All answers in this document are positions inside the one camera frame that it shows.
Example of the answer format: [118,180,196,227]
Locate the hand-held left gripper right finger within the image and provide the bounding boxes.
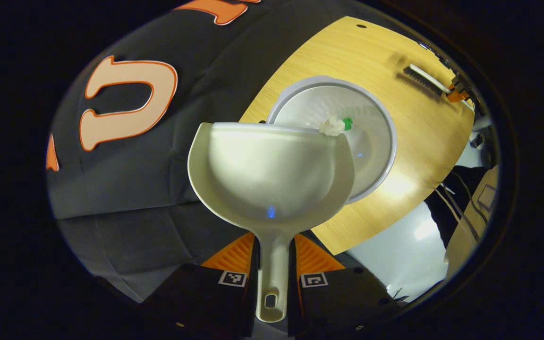
[287,234,402,338]

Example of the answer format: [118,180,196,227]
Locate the white cable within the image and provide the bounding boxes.
[435,185,473,239]

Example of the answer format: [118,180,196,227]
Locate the wooden desktop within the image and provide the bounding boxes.
[239,16,476,255]

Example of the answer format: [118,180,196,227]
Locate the white ribbed garbage bin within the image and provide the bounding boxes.
[266,75,398,205]

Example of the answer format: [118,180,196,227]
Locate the white paper ball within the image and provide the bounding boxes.
[318,113,346,137]

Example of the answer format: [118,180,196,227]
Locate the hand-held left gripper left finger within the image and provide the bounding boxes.
[140,231,259,340]

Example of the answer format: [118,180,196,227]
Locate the beige panel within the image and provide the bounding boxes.
[444,165,500,280]

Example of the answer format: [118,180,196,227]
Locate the small white broom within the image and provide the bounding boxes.
[400,63,476,113]

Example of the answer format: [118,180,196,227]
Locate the white plastic dustpan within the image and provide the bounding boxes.
[187,122,356,323]

